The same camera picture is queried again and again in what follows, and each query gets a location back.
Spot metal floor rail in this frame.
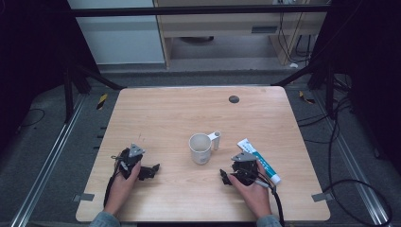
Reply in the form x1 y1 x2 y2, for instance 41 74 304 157
9 94 88 227
313 89 392 227

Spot light wooden desk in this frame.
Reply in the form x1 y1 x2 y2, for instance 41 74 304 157
152 0 330 69

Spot thin black floor cable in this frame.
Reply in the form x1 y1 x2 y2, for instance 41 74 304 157
18 108 46 129

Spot yellow and black tape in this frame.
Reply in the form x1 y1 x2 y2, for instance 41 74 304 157
298 90 316 106
96 93 109 112

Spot black metal stand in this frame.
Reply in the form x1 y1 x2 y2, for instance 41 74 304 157
270 61 337 120
61 58 128 125

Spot grey table bracket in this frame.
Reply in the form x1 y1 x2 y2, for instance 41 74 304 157
310 191 335 203
72 192 96 203

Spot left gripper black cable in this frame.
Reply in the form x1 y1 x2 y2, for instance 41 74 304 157
102 153 127 208

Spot dark curtain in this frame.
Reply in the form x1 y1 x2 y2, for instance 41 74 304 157
310 0 401 178
0 0 100 155

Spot person's left hand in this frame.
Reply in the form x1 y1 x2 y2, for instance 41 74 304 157
103 161 142 218

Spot black horizontal bar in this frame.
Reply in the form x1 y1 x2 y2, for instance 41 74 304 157
67 4 332 18

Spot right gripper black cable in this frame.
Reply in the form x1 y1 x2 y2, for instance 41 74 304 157
249 174 286 227

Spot person's right hand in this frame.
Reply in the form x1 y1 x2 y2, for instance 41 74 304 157
227 160 273 219

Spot white cabinet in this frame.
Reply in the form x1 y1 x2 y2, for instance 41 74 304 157
67 0 166 66

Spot black hanging cables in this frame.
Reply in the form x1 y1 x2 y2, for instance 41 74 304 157
277 0 316 64

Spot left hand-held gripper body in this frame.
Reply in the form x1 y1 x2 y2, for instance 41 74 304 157
111 143 149 182

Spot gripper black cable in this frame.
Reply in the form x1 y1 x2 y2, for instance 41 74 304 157
102 153 127 208
249 174 286 227

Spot black floor cable loop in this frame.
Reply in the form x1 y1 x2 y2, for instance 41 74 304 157
321 179 393 227

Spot white and teal toothpaste tube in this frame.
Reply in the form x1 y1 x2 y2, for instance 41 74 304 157
236 137 282 186

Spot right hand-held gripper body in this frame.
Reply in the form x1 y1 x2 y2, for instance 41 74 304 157
231 151 263 187

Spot white cup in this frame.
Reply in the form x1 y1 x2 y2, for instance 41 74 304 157
188 131 222 166

